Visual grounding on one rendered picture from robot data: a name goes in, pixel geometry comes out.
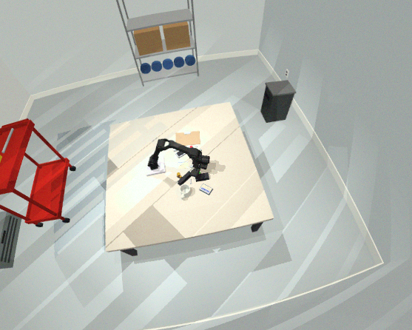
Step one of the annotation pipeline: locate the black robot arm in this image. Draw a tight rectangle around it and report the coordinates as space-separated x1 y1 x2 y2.
147 138 210 170

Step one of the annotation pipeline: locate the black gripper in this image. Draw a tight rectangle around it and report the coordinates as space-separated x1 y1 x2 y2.
190 162 200 178

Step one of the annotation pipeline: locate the clear glass mug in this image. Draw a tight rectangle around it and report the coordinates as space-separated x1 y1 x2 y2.
180 184 191 201

